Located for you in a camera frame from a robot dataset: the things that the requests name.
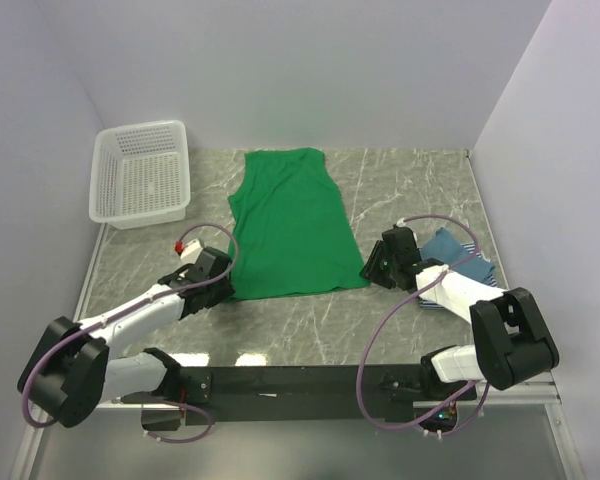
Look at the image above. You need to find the teal tank top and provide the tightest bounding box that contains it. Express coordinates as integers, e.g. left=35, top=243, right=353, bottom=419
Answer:
left=420, top=228, right=497, bottom=286

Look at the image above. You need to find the blue white striped tank top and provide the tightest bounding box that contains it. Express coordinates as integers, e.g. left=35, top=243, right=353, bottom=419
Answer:
left=418, top=242, right=486, bottom=312

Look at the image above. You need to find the green tank top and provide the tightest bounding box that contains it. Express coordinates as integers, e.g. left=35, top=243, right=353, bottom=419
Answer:
left=228, top=148, right=369, bottom=301

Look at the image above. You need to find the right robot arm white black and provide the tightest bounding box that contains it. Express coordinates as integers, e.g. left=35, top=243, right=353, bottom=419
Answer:
left=360, top=224, right=559, bottom=400

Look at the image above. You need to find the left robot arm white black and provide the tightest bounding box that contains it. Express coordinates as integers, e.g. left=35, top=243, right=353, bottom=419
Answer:
left=17, top=242, right=234, bottom=427

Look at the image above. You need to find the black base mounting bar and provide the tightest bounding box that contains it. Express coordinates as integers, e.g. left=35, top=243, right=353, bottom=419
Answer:
left=166, top=364, right=464, bottom=423

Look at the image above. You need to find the white plastic laundry basket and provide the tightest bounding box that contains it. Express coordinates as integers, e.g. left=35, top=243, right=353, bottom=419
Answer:
left=89, top=120, right=191, bottom=230

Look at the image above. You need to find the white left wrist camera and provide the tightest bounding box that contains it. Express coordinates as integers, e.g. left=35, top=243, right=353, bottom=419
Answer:
left=174, top=239, right=205, bottom=264

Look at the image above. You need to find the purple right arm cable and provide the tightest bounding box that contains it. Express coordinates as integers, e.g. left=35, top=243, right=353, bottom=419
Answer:
left=355, top=213, right=491, bottom=431

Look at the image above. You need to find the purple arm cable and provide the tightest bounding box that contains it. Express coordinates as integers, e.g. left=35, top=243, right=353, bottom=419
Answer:
left=20, top=223, right=240, bottom=445
left=355, top=213, right=491, bottom=431

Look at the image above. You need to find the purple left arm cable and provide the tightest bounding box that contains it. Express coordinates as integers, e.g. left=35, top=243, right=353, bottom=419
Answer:
left=20, top=223, right=240, bottom=445

